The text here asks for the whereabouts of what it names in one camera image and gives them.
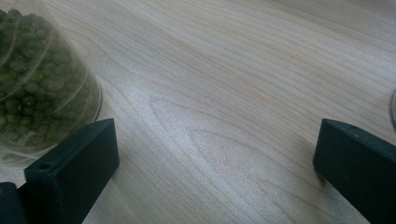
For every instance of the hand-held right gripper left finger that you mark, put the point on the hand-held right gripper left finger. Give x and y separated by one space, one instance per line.
68 174

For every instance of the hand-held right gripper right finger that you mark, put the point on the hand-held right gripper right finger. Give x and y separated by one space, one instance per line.
358 168

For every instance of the glass jar of brown grains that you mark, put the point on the glass jar of brown grains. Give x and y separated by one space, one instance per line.
394 109

